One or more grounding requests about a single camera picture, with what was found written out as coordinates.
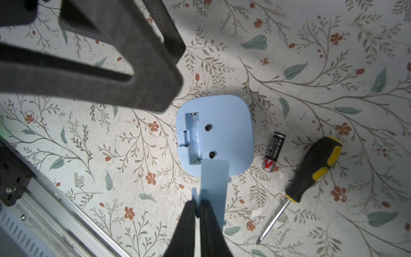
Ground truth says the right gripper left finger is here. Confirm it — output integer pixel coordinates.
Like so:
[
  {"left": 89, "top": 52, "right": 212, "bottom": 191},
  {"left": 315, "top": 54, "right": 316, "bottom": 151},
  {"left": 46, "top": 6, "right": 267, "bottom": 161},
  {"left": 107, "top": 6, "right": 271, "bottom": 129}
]
[{"left": 163, "top": 200, "right": 196, "bottom": 257}]

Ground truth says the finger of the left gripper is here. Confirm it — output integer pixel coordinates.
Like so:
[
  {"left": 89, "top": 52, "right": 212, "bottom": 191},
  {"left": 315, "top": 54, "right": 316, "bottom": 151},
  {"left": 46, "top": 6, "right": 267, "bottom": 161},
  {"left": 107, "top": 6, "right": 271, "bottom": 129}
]
[
  {"left": 142, "top": 0, "right": 186, "bottom": 64},
  {"left": 1, "top": 1, "right": 183, "bottom": 112}
]

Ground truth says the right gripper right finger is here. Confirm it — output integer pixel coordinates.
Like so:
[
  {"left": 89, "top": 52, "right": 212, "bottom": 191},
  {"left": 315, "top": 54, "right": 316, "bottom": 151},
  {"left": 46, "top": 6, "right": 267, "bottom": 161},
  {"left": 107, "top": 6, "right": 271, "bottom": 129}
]
[{"left": 200, "top": 200, "right": 233, "bottom": 257}]

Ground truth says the light blue alarm clock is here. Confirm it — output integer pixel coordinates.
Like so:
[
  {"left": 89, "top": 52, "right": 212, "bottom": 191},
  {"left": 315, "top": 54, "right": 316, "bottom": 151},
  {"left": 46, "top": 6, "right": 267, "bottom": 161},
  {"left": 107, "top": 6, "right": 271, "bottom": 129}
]
[{"left": 176, "top": 95, "right": 254, "bottom": 177}]

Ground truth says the light blue battery cover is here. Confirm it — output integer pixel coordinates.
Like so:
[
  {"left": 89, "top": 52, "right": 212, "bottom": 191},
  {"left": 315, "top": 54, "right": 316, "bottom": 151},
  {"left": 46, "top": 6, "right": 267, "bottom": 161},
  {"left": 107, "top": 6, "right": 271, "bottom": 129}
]
[{"left": 192, "top": 159, "right": 230, "bottom": 230}]

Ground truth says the black red AA battery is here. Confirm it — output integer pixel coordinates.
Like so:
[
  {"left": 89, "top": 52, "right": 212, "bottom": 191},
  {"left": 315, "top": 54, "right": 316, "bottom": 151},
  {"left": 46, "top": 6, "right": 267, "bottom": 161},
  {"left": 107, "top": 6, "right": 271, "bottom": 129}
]
[{"left": 262, "top": 132, "right": 286, "bottom": 172}]

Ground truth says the black yellow screwdriver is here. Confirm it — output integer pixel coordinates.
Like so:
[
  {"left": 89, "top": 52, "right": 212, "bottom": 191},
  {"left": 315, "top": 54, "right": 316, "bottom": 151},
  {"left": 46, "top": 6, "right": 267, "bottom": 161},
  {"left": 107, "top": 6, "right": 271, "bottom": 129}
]
[{"left": 256, "top": 136, "right": 342, "bottom": 245}]

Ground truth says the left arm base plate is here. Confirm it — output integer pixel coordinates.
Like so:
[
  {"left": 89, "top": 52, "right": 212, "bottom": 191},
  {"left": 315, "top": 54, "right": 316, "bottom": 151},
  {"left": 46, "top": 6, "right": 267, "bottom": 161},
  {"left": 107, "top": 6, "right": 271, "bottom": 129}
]
[{"left": 1, "top": 142, "right": 33, "bottom": 207}]

